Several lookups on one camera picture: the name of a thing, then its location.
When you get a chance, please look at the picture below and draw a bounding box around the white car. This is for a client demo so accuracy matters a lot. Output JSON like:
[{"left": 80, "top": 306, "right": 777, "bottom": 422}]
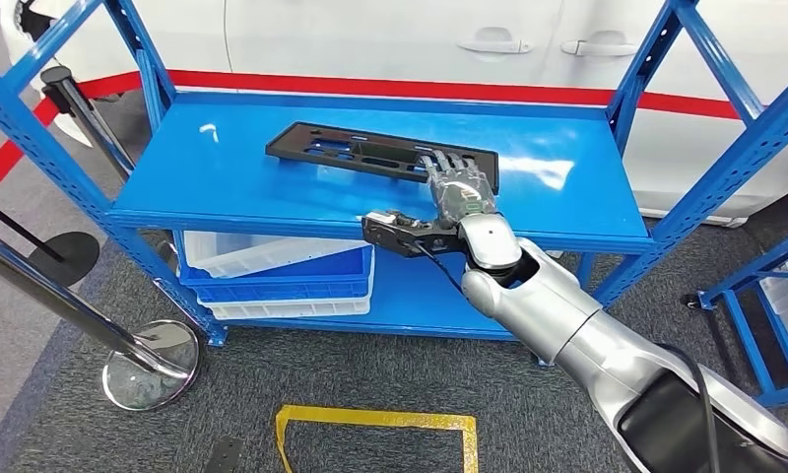
[{"left": 0, "top": 0, "right": 788, "bottom": 230}]

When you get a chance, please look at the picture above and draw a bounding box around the thin black camera cable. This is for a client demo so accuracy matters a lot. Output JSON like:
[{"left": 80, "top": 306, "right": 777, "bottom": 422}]
[{"left": 413, "top": 241, "right": 466, "bottom": 297}]

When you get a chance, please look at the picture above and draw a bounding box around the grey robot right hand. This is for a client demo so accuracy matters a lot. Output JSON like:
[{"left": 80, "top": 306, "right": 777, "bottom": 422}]
[{"left": 423, "top": 149, "right": 500, "bottom": 229}]

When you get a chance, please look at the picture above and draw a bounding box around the chrome stanchion post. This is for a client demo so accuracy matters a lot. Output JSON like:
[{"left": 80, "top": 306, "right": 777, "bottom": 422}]
[
  {"left": 0, "top": 224, "right": 201, "bottom": 413},
  {"left": 39, "top": 65, "right": 138, "bottom": 180}
]

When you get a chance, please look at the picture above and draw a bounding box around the yellow floor tape square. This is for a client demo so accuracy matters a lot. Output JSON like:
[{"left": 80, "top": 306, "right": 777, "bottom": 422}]
[{"left": 275, "top": 404, "right": 480, "bottom": 473}]

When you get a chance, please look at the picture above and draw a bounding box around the white plastic crate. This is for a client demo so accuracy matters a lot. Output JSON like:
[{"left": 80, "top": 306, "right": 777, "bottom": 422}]
[
  {"left": 182, "top": 230, "right": 369, "bottom": 280},
  {"left": 198, "top": 274, "right": 375, "bottom": 321}
]

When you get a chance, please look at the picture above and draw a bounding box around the translucent white storage bin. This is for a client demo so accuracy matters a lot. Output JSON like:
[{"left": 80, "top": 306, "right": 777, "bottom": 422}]
[{"left": 758, "top": 260, "right": 788, "bottom": 380}]

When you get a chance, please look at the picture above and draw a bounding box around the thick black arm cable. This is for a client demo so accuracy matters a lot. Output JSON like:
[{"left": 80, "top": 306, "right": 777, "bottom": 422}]
[{"left": 658, "top": 342, "right": 722, "bottom": 473}]

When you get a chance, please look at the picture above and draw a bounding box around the black robot body part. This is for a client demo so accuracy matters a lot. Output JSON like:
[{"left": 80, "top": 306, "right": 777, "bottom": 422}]
[{"left": 204, "top": 436, "right": 245, "bottom": 473}]

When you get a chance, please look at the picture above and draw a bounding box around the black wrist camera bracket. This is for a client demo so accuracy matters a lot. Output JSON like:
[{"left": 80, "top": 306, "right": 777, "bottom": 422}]
[{"left": 361, "top": 210, "right": 464, "bottom": 259}]

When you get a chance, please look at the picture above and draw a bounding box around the blue wheeled shelf cart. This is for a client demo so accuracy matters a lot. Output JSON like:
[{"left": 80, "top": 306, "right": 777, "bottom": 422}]
[{"left": 681, "top": 225, "right": 788, "bottom": 409}]

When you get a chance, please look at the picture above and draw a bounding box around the blue metal shelf rack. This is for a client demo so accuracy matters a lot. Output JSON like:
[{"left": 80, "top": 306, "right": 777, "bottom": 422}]
[{"left": 0, "top": 0, "right": 788, "bottom": 371}]

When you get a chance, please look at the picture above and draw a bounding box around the blue plastic crate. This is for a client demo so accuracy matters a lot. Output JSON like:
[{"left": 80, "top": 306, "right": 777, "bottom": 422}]
[{"left": 178, "top": 246, "right": 375, "bottom": 304}]

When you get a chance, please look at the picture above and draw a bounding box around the red barrier belt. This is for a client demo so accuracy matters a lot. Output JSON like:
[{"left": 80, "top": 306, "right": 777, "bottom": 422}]
[
  {"left": 0, "top": 98, "right": 62, "bottom": 208},
  {"left": 77, "top": 68, "right": 741, "bottom": 122}
]

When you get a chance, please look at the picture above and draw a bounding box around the white car door handle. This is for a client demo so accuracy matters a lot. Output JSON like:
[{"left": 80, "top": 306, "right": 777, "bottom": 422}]
[
  {"left": 559, "top": 31, "right": 640, "bottom": 58},
  {"left": 457, "top": 27, "right": 534, "bottom": 55}
]

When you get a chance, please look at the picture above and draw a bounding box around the long black plastic part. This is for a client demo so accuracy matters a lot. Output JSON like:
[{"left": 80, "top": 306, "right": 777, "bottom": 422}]
[{"left": 265, "top": 121, "right": 501, "bottom": 195}]

